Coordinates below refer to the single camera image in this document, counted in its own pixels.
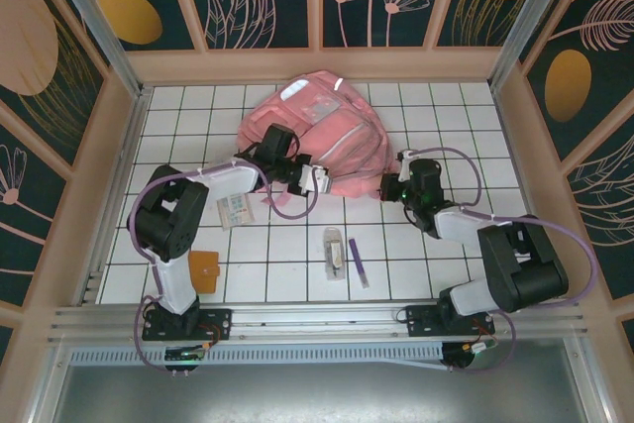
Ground grey slotted cable duct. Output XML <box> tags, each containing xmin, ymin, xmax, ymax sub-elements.
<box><xmin>68</xmin><ymin>341</ymin><xmax>450</xmax><ymax>372</ymax></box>

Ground orange wallet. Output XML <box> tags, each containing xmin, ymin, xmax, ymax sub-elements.
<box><xmin>188</xmin><ymin>250</ymin><xmax>221</xmax><ymax>294</ymax></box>

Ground clear stationery pack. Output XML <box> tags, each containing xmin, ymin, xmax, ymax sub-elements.
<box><xmin>216</xmin><ymin>193</ymin><xmax>256</xmax><ymax>231</ymax></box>

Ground pink student backpack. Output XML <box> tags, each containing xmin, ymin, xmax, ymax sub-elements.
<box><xmin>236</xmin><ymin>70</ymin><xmax>405</xmax><ymax>206</ymax></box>

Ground small clear plastic case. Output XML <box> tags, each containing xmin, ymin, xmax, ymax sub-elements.
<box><xmin>324</xmin><ymin>226</ymin><xmax>347</xmax><ymax>284</ymax></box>

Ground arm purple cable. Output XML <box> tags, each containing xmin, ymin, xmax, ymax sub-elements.
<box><xmin>126</xmin><ymin>158</ymin><xmax>323</xmax><ymax>375</ymax></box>
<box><xmin>398</xmin><ymin>147</ymin><xmax>600</xmax><ymax>374</ymax></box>

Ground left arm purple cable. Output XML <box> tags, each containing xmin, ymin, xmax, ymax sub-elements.
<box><xmin>126</xmin><ymin>158</ymin><xmax>323</xmax><ymax>375</ymax></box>

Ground aluminium corner post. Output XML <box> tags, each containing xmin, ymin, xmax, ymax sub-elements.
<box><xmin>38</xmin><ymin>0</ymin><xmax>154</xmax><ymax>97</ymax></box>
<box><xmin>487</xmin><ymin>0</ymin><xmax>594</xmax><ymax>92</ymax></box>

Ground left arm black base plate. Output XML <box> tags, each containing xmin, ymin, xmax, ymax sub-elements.
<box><xmin>142</xmin><ymin>307</ymin><xmax>234</xmax><ymax>343</ymax></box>

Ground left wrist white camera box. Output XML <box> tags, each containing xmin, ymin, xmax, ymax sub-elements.
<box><xmin>298</xmin><ymin>163</ymin><xmax>332</xmax><ymax>195</ymax></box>

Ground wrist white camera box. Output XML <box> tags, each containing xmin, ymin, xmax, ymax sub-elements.
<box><xmin>298</xmin><ymin>163</ymin><xmax>332</xmax><ymax>195</ymax></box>
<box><xmin>398</xmin><ymin>148</ymin><xmax>420</xmax><ymax>182</ymax></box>

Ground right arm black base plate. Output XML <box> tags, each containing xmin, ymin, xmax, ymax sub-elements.
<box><xmin>404</xmin><ymin>303</ymin><xmax>496</xmax><ymax>340</ymax></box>

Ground aluminium mounting rail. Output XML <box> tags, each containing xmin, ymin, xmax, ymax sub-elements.
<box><xmin>48</xmin><ymin>298</ymin><xmax>590</xmax><ymax>343</ymax></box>

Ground grey metal sheet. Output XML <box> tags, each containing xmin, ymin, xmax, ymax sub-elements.
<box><xmin>47</xmin><ymin>363</ymin><xmax>603</xmax><ymax>423</ymax></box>

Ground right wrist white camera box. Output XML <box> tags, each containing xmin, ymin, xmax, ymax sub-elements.
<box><xmin>398</xmin><ymin>148</ymin><xmax>420</xmax><ymax>182</ymax></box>

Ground purple pen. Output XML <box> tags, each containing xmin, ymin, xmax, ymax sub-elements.
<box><xmin>349</xmin><ymin>238</ymin><xmax>371</xmax><ymax>289</ymax></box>

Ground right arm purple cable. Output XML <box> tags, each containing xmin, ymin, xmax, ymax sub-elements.
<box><xmin>398</xmin><ymin>147</ymin><xmax>600</xmax><ymax>374</ymax></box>

